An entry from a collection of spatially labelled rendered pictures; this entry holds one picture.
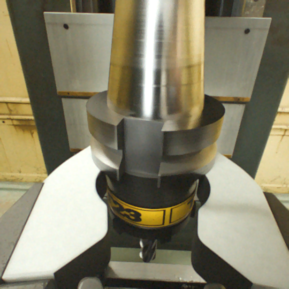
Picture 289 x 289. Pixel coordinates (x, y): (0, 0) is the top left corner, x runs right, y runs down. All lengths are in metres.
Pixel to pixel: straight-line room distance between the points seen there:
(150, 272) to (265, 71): 0.56
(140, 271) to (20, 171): 0.95
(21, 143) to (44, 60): 0.68
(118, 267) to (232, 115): 0.46
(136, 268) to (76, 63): 0.50
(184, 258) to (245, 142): 0.50
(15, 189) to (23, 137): 0.31
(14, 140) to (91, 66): 0.79
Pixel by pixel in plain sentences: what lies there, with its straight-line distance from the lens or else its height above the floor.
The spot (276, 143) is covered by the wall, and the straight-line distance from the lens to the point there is 1.21.
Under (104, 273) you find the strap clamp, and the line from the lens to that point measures 0.54.
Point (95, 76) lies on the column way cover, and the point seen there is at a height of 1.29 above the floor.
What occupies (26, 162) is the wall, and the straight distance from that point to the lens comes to 1.30.
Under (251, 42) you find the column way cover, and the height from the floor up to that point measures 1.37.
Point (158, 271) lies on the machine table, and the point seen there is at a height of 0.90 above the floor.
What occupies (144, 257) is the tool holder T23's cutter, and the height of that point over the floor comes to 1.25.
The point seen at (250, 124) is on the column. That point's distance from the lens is 0.68.
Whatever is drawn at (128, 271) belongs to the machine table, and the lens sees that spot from 0.58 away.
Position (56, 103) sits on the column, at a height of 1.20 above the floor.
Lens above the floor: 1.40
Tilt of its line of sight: 29 degrees down
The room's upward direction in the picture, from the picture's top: 2 degrees clockwise
